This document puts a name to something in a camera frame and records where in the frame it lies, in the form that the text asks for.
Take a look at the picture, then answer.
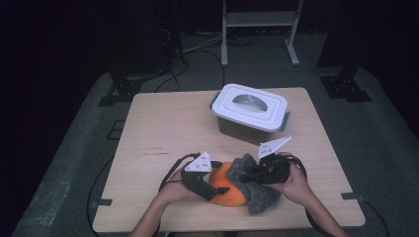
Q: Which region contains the white metal stand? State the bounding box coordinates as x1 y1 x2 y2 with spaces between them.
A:
220 0 304 68

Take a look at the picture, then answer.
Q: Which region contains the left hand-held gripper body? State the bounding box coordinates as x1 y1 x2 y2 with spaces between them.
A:
180 150 221 202

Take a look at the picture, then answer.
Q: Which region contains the person's right hand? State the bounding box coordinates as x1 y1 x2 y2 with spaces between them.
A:
263 151 317 206

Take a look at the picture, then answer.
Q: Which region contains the grey fuzzy cloth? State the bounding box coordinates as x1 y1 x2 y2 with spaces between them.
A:
226 153 283 215

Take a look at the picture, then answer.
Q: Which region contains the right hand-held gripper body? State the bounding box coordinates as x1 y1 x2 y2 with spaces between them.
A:
256 135 293 186

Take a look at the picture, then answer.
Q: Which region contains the orange plush toy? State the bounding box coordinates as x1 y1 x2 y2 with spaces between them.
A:
208 161 248 207

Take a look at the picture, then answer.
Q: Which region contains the black stand base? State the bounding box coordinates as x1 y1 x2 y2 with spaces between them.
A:
319 65 374 103
97 70 142 108

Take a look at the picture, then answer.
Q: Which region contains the thin black floor cable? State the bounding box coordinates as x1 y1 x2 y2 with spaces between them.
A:
86 157 115 237
362 198 391 237

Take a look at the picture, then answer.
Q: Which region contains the white lid with grey handle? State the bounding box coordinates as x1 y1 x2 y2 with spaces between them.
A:
209 83 291 133

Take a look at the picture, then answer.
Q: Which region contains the translucent brown storage box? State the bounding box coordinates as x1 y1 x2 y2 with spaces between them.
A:
209 90 292 147

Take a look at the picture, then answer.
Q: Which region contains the white floor cable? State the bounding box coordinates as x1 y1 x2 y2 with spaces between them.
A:
182 32 224 54

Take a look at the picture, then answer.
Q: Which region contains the hand-held gripper cable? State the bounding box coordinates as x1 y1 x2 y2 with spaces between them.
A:
157 152 202 194
286 154 327 237

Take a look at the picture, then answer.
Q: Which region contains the right hand-held gripper cable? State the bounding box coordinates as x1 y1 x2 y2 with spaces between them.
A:
286 154 327 237

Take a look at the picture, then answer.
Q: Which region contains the black table bracket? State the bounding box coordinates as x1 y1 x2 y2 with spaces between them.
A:
89 197 114 210
340 192 365 202

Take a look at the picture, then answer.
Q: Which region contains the left hand-held gripper cable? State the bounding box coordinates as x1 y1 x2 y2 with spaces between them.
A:
157 152 202 194

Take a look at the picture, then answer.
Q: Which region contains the person's left hand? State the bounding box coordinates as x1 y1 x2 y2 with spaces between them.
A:
154 169 199 206

